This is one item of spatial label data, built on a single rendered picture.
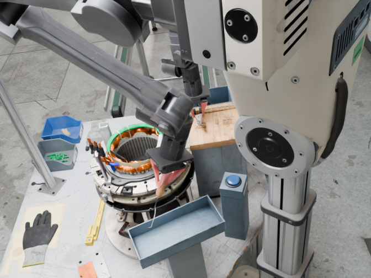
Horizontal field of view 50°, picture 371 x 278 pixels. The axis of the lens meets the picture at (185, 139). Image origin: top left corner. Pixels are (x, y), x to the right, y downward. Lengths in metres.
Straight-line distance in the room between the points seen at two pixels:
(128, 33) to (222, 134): 0.88
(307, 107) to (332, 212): 1.88
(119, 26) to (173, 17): 0.09
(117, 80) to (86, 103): 2.77
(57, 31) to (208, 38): 0.46
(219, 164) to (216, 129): 0.13
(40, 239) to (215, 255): 0.64
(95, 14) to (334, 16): 0.30
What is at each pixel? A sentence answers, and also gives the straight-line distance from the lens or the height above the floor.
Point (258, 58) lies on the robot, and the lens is 0.40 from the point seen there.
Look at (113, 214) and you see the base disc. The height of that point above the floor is 0.80.
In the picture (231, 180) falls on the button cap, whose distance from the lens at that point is 1.22.
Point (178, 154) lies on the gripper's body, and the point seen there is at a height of 1.33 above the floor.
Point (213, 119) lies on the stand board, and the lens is 1.41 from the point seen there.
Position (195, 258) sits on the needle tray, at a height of 0.93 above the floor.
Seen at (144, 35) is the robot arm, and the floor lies 1.72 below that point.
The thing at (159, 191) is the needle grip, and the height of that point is 1.21.
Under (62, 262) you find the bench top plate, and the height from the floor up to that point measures 0.78.
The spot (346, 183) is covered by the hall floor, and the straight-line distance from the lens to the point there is 2.66.
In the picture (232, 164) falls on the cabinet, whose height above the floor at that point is 0.94.
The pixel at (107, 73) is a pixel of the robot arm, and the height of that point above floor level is 1.55.
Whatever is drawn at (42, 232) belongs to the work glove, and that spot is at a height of 0.80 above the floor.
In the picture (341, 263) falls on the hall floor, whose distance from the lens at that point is 2.31.
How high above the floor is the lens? 1.96
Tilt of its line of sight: 42 degrees down
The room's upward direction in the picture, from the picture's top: 10 degrees counter-clockwise
